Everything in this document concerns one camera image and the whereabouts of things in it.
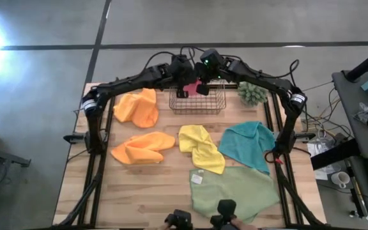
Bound dark metal stand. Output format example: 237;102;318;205
0;142;31;169

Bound green microfiber towel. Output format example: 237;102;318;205
188;165;281;225

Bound orange microfiber towel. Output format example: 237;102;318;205
112;88;160;129
110;131;176;165

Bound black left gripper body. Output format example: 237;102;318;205
174;62;198;99

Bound dark wire basket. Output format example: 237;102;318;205
169;76;227;115

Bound black aluminium table frame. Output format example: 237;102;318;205
55;76;326;229

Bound white papers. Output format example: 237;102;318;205
307;140;341;181

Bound green potted artificial plant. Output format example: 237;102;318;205
237;80;270;107

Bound black desk crossbar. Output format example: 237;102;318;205
310;138;361;171

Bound white mug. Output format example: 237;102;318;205
330;171;351;190

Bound yellow microfiber towel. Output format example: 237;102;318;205
178;124;226;175

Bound teal microfiber towel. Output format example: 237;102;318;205
218;120;276;176

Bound black teleoperation handle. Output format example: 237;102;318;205
164;209;194;230
210;199;238;230

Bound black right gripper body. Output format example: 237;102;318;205
192;62;220;96

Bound person's hand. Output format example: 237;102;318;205
230;218;259;230

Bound pink microfiber towel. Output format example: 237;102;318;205
183;79;204;97

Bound tangled black cables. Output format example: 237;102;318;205
294;81;361;141

